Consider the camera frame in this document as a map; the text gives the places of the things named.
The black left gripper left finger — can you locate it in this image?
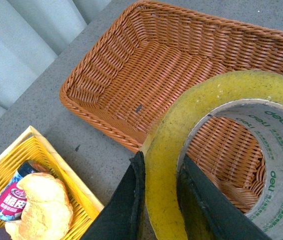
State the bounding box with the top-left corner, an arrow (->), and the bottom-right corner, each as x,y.
81,151 -> 146,240

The brown wicker basket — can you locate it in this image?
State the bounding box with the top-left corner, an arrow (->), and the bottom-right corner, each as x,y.
59,0 -> 283,213

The grey curtain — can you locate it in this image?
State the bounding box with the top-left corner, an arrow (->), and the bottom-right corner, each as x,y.
0,0 -> 108,117

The yellow tape roll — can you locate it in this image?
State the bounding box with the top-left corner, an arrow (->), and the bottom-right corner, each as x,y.
141,70 -> 283,240

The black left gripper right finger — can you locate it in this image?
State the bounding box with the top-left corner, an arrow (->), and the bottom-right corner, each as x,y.
177,155 -> 269,240

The yellow woven basket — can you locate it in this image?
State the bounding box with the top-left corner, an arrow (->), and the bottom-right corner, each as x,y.
0,126 -> 104,240

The golden bread roll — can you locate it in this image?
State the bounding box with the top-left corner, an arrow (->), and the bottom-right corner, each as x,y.
4,172 -> 73,240

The red labelled can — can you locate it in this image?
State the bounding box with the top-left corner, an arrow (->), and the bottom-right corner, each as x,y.
0,160 -> 50,222

